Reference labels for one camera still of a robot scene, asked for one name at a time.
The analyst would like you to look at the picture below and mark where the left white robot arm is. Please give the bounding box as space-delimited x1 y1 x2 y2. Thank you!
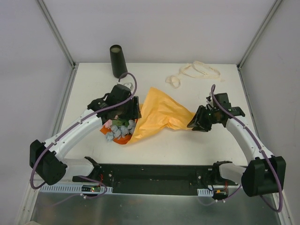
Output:
30 84 141 185

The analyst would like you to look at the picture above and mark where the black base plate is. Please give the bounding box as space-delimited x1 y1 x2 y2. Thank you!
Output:
72 164 235 196

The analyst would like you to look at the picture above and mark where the orange wrapping paper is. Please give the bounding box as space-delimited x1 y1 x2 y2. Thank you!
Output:
128 87 195 144

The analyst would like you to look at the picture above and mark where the white cable duct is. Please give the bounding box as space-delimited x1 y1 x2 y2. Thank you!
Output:
197 188 214 197
40 184 113 194

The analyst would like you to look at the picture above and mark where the right aluminium frame post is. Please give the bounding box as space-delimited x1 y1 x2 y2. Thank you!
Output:
237 0 284 71

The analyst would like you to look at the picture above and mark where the pink and blue flower bouquet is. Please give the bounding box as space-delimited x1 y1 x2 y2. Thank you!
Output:
100 119 137 145

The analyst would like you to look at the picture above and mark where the dark orange tissue paper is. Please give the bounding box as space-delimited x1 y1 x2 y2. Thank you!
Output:
100 126 132 145

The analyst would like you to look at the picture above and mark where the front aluminium rail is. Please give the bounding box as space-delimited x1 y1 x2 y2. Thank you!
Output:
23 169 284 195

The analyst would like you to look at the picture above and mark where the black conical vase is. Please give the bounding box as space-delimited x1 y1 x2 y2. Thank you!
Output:
110 45 128 78

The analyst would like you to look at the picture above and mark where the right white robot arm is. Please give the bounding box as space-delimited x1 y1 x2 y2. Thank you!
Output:
187 93 286 197

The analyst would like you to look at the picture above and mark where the left aluminium frame post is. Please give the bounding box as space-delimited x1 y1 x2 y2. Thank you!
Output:
35 0 76 68

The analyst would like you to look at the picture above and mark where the left white cable duct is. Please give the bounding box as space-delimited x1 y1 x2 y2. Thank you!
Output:
40 184 113 194

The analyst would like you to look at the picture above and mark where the aluminium frame post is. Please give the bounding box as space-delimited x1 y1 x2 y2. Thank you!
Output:
237 0 284 71
35 0 76 68

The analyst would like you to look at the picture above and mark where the right white cable duct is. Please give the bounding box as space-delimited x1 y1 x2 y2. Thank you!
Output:
197 188 214 197

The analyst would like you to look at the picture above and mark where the cream lace ribbon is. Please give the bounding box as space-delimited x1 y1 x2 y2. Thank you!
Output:
165 60 225 89

